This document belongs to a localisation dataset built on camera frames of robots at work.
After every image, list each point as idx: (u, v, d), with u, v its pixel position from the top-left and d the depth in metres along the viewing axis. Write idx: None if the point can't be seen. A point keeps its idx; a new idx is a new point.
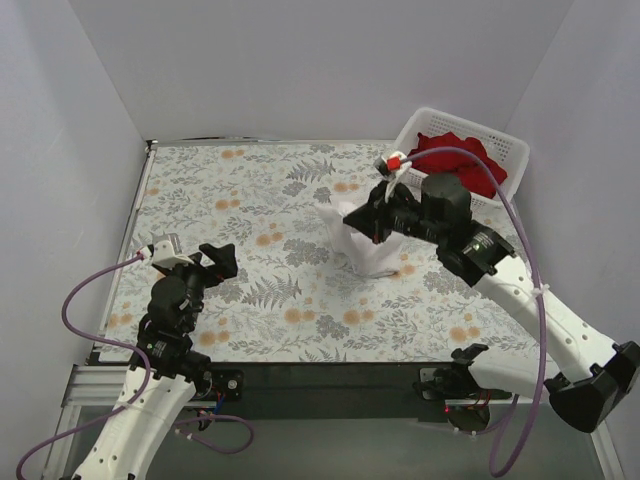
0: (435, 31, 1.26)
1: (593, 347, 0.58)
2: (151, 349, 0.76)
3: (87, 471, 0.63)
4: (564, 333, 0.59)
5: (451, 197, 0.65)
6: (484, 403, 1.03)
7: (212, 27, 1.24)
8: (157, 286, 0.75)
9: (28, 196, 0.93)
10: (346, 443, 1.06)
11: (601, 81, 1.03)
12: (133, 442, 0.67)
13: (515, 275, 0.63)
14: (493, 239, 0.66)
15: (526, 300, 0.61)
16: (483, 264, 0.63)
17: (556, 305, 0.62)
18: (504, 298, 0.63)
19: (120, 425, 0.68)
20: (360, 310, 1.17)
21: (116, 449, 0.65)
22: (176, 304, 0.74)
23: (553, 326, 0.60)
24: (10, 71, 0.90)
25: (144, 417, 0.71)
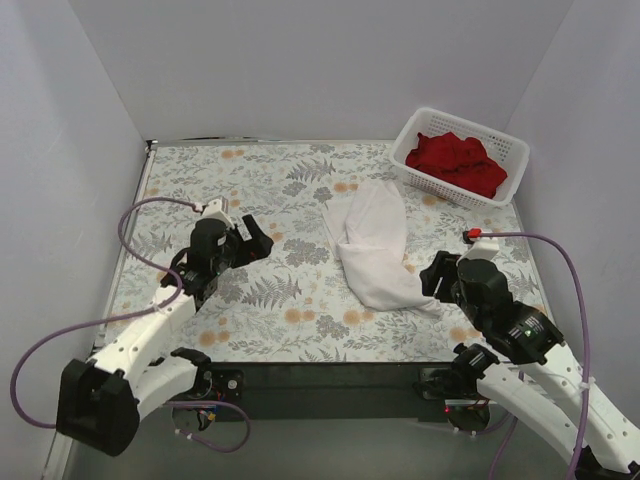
0: (435, 31, 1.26)
1: (632, 444, 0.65)
2: (183, 275, 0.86)
3: (108, 354, 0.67)
4: (607, 428, 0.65)
5: (487, 282, 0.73)
6: (485, 404, 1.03)
7: (212, 28, 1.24)
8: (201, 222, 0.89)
9: (27, 195, 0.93)
10: (348, 443, 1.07)
11: (601, 82, 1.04)
12: (152, 341, 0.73)
13: (563, 366, 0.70)
14: (543, 324, 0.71)
15: (572, 392, 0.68)
16: (532, 351, 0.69)
17: (600, 400, 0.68)
18: (552, 386, 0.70)
19: (144, 323, 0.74)
20: (360, 310, 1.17)
21: (137, 342, 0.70)
22: (216, 237, 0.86)
23: (598, 420, 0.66)
24: (10, 70, 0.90)
25: (166, 325, 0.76)
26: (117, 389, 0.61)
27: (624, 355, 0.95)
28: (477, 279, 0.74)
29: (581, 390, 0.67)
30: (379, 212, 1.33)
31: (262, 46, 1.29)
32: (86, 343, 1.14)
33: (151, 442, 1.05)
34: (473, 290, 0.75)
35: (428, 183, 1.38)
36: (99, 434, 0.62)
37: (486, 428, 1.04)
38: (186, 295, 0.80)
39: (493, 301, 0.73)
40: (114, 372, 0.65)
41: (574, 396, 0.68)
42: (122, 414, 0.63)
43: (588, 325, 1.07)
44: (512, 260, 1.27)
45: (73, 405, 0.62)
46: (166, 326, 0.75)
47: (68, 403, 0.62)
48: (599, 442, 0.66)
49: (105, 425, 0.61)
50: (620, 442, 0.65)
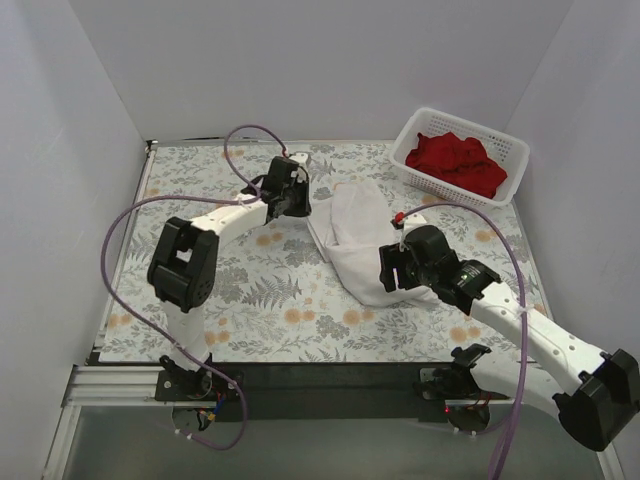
0: (435, 31, 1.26)
1: (581, 356, 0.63)
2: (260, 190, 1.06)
3: (202, 221, 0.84)
4: (551, 346, 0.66)
5: (427, 239, 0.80)
6: (484, 403, 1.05)
7: (213, 27, 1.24)
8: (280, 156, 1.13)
9: (27, 195, 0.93)
10: (346, 445, 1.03)
11: (600, 82, 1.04)
12: (232, 225, 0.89)
13: (501, 297, 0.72)
14: (481, 269, 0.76)
15: (513, 319, 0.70)
16: (472, 290, 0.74)
17: (541, 322, 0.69)
18: (496, 319, 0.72)
19: (232, 208, 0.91)
20: (360, 310, 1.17)
21: (225, 218, 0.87)
22: (290, 165, 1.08)
23: (540, 339, 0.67)
24: (10, 70, 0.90)
25: (245, 218, 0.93)
26: (210, 242, 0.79)
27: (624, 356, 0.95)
28: (418, 238, 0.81)
29: (519, 313, 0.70)
30: (364, 210, 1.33)
31: (262, 46, 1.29)
32: (87, 342, 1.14)
33: (146, 443, 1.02)
34: (417, 249, 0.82)
35: (428, 183, 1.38)
36: (185, 279, 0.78)
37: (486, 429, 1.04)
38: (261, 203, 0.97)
39: (434, 255, 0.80)
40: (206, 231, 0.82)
41: (513, 319, 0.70)
42: (203, 274, 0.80)
43: (588, 326, 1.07)
44: (512, 260, 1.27)
45: (167, 252, 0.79)
46: (243, 217, 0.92)
47: (163, 250, 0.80)
48: (552, 363, 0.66)
49: (191, 275, 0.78)
50: (566, 356, 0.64)
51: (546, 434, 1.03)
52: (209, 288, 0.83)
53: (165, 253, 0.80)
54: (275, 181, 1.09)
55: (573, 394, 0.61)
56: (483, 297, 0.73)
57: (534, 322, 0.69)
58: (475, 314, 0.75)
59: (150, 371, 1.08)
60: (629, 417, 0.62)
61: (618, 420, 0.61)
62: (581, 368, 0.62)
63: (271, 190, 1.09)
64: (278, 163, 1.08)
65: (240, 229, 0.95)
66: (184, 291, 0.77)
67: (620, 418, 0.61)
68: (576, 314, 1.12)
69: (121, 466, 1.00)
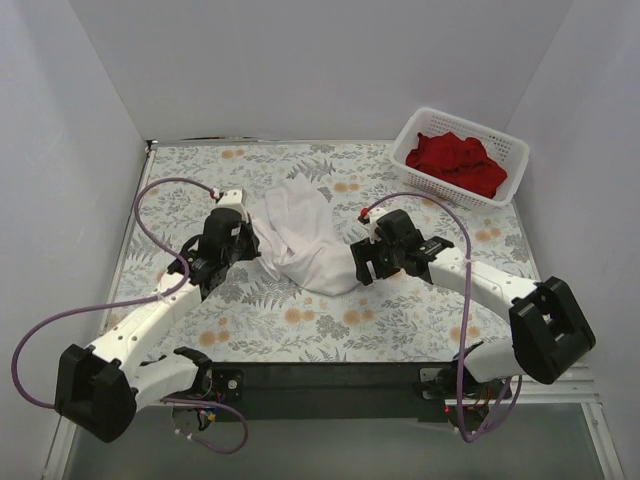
0: (435, 31, 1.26)
1: (515, 286, 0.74)
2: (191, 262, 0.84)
3: (105, 342, 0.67)
4: (490, 283, 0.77)
5: (394, 219, 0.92)
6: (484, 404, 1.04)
7: (213, 27, 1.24)
8: (216, 212, 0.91)
9: (27, 196, 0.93)
10: (345, 444, 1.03)
11: (601, 83, 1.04)
12: (152, 332, 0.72)
13: (451, 258, 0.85)
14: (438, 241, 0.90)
15: (459, 271, 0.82)
16: (428, 256, 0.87)
17: (483, 267, 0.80)
18: (448, 275, 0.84)
19: (147, 314, 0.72)
20: (360, 310, 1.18)
21: (137, 332, 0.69)
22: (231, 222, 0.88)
23: (482, 281, 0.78)
24: (11, 71, 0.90)
25: (168, 314, 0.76)
26: (113, 380, 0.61)
27: (624, 357, 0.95)
28: (387, 218, 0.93)
29: (464, 266, 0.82)
30: (300, 206, 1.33)
31: (263, 46, 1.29)
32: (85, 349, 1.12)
33: (147, 443, 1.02)
34: (386, 228, 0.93)
35: (428, 183, 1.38)
36: (94, 419, 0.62)
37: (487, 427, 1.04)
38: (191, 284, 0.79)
39: (400, 232, 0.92)
40: (110, 362, 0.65)
41: (458, 269, 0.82)
42: (117, 410, 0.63)
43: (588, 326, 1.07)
44: (512, 260, 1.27)
45: (69, 389, 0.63)
46: (167, 316, 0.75)
47: (65, 388, 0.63)
48: (494, 298, 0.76)
49: (98, 418, 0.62)
50: (502, 288, 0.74)
51: (547, 434, 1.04)
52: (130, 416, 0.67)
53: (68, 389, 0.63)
54: (212, 244, 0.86)
55: (513, 320, 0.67)
56: (436, 259, 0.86)
57: (477, 269, 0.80)
58: (434, 276, 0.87)
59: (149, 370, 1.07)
60: (575, 346, 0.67)
61: (564, 346, 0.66)
62: (514, 295, 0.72)
63: (207, 257, 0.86)
64: (212, 225, 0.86)
65: (164, 328, 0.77)
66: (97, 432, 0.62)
67: (566, 346, 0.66)
68: None
69: (122, 466, 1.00)
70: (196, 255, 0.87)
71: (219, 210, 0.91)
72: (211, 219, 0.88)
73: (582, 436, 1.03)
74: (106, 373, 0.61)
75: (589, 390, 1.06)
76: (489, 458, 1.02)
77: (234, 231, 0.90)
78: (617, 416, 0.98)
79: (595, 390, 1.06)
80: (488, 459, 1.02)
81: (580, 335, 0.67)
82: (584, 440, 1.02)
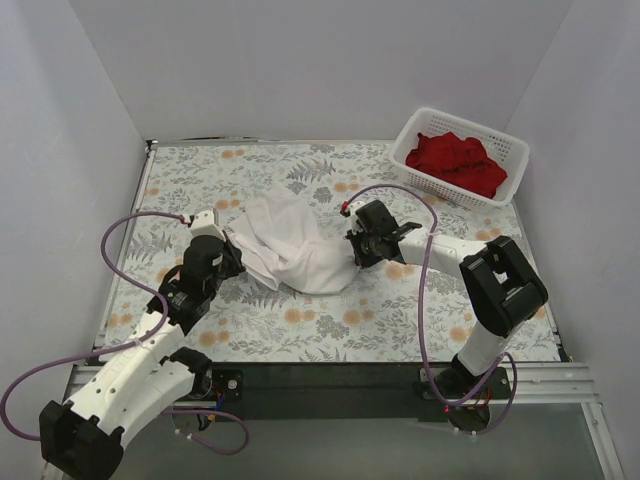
0: (435, 30, 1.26)
1: (468, 247, 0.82)
2: (171, 298, 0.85)
3: (83, 396, 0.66)
4: (447, 248, 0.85)
5: (369, 208, 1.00)
6: (485, 403, 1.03)
7: (213, 27, 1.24)
8: (198, 241, 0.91)
9: (27, 194, 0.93)
10: (346, 444, 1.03)
11: (601, 82, 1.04)
12: (133, 380, 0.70)
13: (415, 234, 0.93)
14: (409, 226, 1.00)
15: (420, 242, 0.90)
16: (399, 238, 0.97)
17: (441, 236, 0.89)
18: (412, 250, 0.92)
19: (126, 362, 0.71)
20: (360, 310, 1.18)
21: (116, 383, 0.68)
22: (209, 255, 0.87)
23: (440, 246, 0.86)
24: (10, 70, 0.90)
25: (148, 359, 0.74)
26: (91, 437, 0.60)
27: (627, 357, 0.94)
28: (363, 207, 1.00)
29: (426, 238, 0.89)
30: (282, 213, 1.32)
31: (263, 46, 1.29)
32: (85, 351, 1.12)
33: (147, 444, 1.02)
34: (363, 218, 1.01)
35: (428, 183, 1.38)
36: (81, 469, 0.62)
37: (486, 428, 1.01)
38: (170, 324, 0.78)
39: (376, 220, 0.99)
40: (88, 419, 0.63)
41: (422, 242, 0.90)
42: (102, 459, 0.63)
43: (589, 327, 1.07)
44: None
45: (54, 442, 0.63)
46: (148, 362, 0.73)
47: (49, 441, 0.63)
48: (451, 261, 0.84)
49: (84, 469, 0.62)
50: (457, 250, 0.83)
51: (546, 433, 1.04)
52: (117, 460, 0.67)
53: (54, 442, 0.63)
54: (192, 277, 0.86)
55: (465, 275, 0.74)
56: (405, 238, 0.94)
57: (436, 238, 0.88)
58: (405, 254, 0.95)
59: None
60: (528, 296, 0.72)
61: (516, 295, 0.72)
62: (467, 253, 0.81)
63: (189, 292, 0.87)
64: (192, 257, 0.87)
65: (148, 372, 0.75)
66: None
67: (518, 295, 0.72)
68: (577, 313, 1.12)
69: (122, 467, 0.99)
70: (176, 289, 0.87)
71: (200, 240, 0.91)
72: (191, 251, 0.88)
73: (583, 437, 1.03)
74: (85, 431, 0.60)
75: (589, 391, 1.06)
76: (489, 457, 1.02)
77: (217, 261, 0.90)
78: (618, 417, 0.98)
79: (595, 391, 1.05)
80: (487, 459, 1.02)
81: (533, 286, 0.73)
82: (585, 441, 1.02)
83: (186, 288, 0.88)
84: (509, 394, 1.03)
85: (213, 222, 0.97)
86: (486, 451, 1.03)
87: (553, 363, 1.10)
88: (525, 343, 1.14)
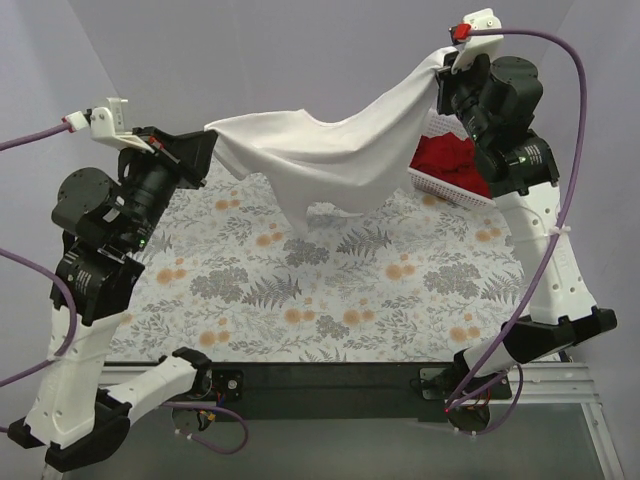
0: (434, 31, 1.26)
1: (574, 299, 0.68)
2: (72, 281, 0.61)
3: (34, 421, 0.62)
4: (555, 279, 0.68)
5: (516, 88, 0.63)
6: (485, 403, 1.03)
7: (213, 27, 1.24)
8: (71, 186, 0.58)
9: (27, 193, 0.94)
10: (346, 444, 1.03)
11: (599, 81, 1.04)
12: (80, 388, 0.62)
13: (540, 208, 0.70)
14: (542, 156, 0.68)
15: (539, 236, 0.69)
16: (518, 176, 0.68)
17: (563, 250, 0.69)
18: (522, 222, 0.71)
19: (60, 375, 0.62)
20: (360, 310, 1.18)
21: (57, 404, 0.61)
22: (90, 213, 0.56)
23: (553, 268, 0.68)
24: (11, 71, 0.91)
25: (86, 362, 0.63)
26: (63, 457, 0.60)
27: (627, 357, 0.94)
28: (508, 82, 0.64)
29: (551, 236, 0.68)
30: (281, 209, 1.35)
31: (262, 46, 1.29)
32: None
33: (147, 443, 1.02)
34: (499, 92, 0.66)
35: (428, 183, 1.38)
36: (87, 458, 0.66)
37: (486, 428, 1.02)
38: (84, 327, 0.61)
39: (508, 113, 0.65)
40: (48, 445, 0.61)
41: (540, 240, 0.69)
42: (90, 453, 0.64)
43: None
44: (512, 260, 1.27)
45: None
46: (84, 365, 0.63)
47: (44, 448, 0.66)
48: (544, 291, 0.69)
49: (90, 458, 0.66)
50: (561, 294, 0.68)
51: (546, 434, 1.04)
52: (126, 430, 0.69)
53: None
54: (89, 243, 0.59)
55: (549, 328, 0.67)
56: (528, 195, 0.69)
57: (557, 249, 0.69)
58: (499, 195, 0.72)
59: (140, 368, 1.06)
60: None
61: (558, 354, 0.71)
62: (565, 310, 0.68)
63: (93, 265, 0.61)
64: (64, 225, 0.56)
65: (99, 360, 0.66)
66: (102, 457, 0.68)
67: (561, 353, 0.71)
68: None
69: (120, 467, 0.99)
70: (77, 263, 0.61)
71: (71, 185, 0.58)
72: (58, 214, 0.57)
73: (582, 437, 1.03)
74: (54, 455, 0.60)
75: (589, 390, 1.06)
76: (489, 458, 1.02)
77: (112, 215, 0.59)
78: (618, 417, 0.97)
79: (596, 391, 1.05)
80: (488, 460, 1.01)
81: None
82: (584, 441, 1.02)
83: (93, 259, 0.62)
84: (509, 394, 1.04)
85: (112, 129, 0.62)
86: (486, 451, 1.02)
87: (554, 363, 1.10)
88: None
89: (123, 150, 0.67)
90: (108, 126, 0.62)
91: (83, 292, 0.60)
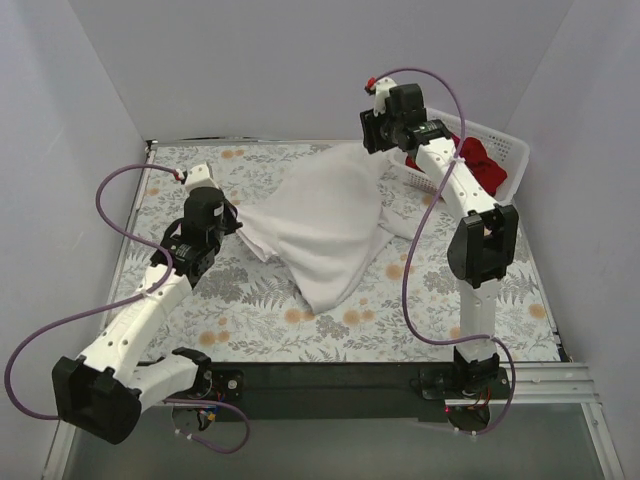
0: (435, 31, 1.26)
1: (479, 200, 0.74)
2: (174, 250, 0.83)
3: (95, 349, 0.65)
4: (460, 189, 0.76)
5: (404, 90, 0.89)
6: (485, 403, 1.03)
7: (213, 27, 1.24)
8: (195, 193, 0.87)
9: (27, 193, 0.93)
10: (346, 444, 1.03)
11: (600, 81, 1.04)
12: (143, 333, 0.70)
13: (441, 150, 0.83)
14: (438, 127, 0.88)
15: (443, 166, 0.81)
16: (422, 137, 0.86)
17: (464, 172, 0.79)
18: (431, 164, 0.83)
19: (134, 315, 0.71)
20: (360, 310, 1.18)
21: (126, 335, 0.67)
22: (211, 204, 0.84)
23: (457, 183, 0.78)
24: (12, 71, 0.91)
25: (157, 311, 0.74)
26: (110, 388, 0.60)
27: (628, 357, 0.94)
28: (397, 90, 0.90)
29: (449, 162, 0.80)
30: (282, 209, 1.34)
31: (262, 45, 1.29)
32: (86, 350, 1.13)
33: (147, 443, 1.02)
34: (395, 100, 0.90)
35: (428, 183, 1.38)
36: (101, 425, 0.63)
37: (486, 427, 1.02)
38: (175, 276, 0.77)
39: (407, 107, 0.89)
40: (103, 371, 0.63)
41: (443, 166, 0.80)
42: (122, 408, 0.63)
43: (590, 327, 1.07)
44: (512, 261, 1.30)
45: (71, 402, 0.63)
46: (157, 312, 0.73)
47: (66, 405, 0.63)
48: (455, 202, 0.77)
49: (102, 422, 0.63)
50: (466, 198, 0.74)
51: (546, 433, 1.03)
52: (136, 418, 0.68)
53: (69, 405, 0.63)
54: (193, 227, 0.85)
55: (459, 226, 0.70)
56: (428, 144, 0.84)
57: (458, 171, 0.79)
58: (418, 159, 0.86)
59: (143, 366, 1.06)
60: (495, 261, 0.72)
61: (485, 258, 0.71)
62: (472, 206, 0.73)
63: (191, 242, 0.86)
64: (193, 208, 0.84)
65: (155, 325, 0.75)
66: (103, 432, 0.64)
67: (488, 257, 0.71)
68: (576, 313, 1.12)
69: (120, 466, 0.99)
70: (180, 242, 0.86)
71: (197, 192, 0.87)
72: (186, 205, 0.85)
73: (582, 436, 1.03)
74: (100, 389, 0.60)
75: (589, 391, 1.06)
76: (489, 457, 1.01)
77: (219, 211, 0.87)
78: (618, 416, 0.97)
79: (595, 391, 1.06)
80: (488, 460, 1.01)
81: (503, 254, 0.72)
82: (584, 440, 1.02)
83: (189, 239, 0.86)
84: (508, 393, 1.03)
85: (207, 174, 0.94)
86: (486, 451, 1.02)
87: (554, 363, 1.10)
88: (524, 343, 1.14)
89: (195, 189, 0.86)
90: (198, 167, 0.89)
91: (182, 258, 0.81)
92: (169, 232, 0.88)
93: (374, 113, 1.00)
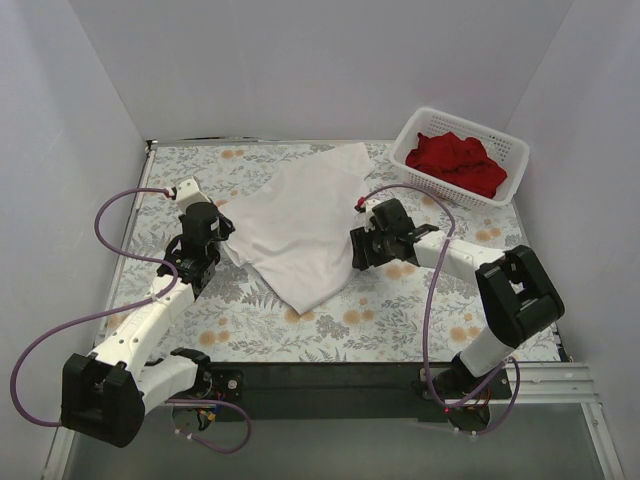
0: (434, 31, 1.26)
1: (486, 254, 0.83)
2: (178, 264, 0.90)
3: (108, 346, 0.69)
4: (464, 254, 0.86)
5: (386, 206, 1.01)
6: (485, 403, 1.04)
7: (212, 27, 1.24)
8: (191, 210, 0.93)
9: (27, 194, 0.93)
10: (346, 445, 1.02)
11: (600, 81, 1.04)
12: (151, 333, 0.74)
13: (434, 238, 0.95)
14: (423, 227, 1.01)
15: (436, 246, 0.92)
16: (414, 239, 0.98)
17: (461, 243, 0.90)
18: (428, 253, 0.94)
19: (143, 317, 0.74)
20: (360, 310, 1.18)
21: (137, 334, 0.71)
22: (208, 221, 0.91)
23: (457, 250, 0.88)
24: (12, 73, 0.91)
25: (165, 313, 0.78)
26: (121, 381, 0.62)
27: (629, 358, 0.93)
28: (378, 208, 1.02)
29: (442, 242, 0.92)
30: (282, 210, 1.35)
31: (262, 46, 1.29)
32: (87, 351, 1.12)
33: (147, 443, 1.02)
34: (380, 218, 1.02)
35: (428, 183, 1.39)
36: (106, 425, 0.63)
37: (486, 428, 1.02)
38: (182, 282, 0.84)
39: (394, 220, 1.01)
40: (115, 364, 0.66)
41: (437, 246, 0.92)
42: (127, 405, 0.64)
43: (590, 327, 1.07)
44: None
45: (76, 400, 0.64)
46: (166, 315, 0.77)
47: (73, 403, 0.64)
48: (466, 266, 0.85)
49: (108, 422, 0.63)
50: (474, 256, 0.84)
51: (546, 433, 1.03)
52: (140, 421, 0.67)
53: (75, 405, 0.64)
54: (193, 243, 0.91)
55: (479, 282, 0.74)
56: (421, 240, 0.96)
57: (454, 243, 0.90)
58: (418, 256, 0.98)
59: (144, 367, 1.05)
60: (544, 310, 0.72)
61: (530, 308, 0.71)
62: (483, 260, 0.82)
63: (193, 256, 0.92)
64: (191, 225, 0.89)
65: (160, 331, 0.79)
66: (108, 433, 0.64)
67: (533, 308, 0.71)
68: (576, 314, 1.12)
69: (119, 466, 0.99)
70: (182, 257, 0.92)
71: (193, 209, 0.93)
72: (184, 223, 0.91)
73: (582, 436, 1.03)
74: (111, 383, 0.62)
75: (590, 391, 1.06)
76: (489, 457, 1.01)
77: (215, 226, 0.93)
78: (619, 417, 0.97)
79: (595, 391, 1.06)
80: (488, 460, 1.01)
81: (548, 299, 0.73)
82: (584, 440, 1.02)
83: (191, 253, 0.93)
84: (509, 394, 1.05)
85: (196, 188, 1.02)
86: (485, 451, 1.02)
87: (553, 363, 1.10)
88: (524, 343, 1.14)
89: (193, 208, 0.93)
90: (192, 187, 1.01)
91: (185, 270, 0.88)
92: (170, 247, 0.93)
93: (364, 230, 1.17)
